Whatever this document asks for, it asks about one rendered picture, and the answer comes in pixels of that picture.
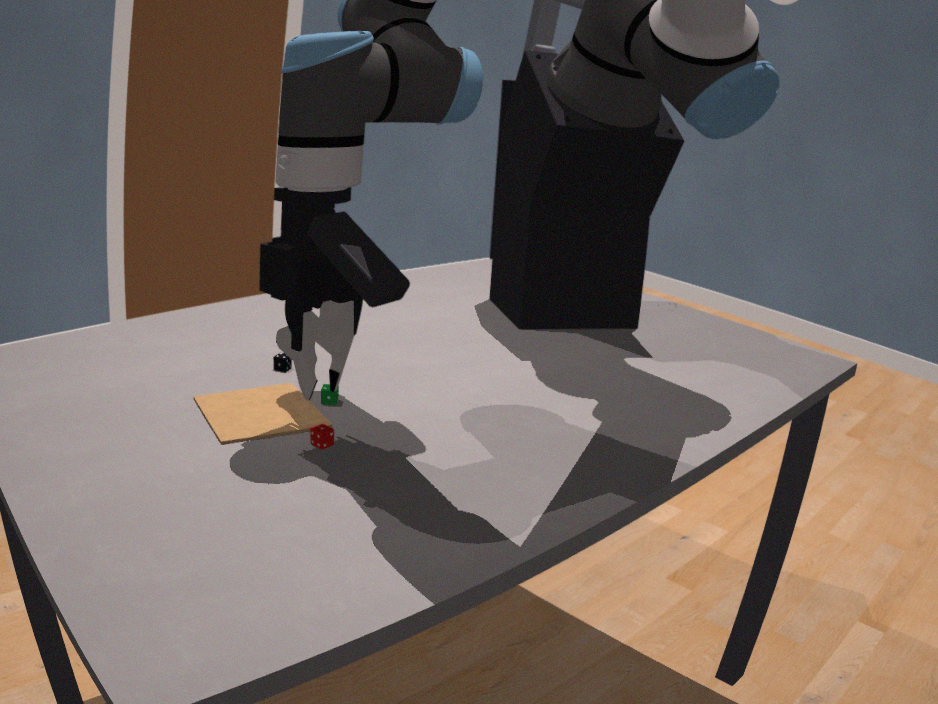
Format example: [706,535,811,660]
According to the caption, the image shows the tan mat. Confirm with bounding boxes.
[194,383,333,445]

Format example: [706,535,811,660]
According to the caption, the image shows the green die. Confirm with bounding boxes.
[321,384,339,405]

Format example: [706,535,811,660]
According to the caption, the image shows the red die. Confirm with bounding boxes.
[310,424,334,449]

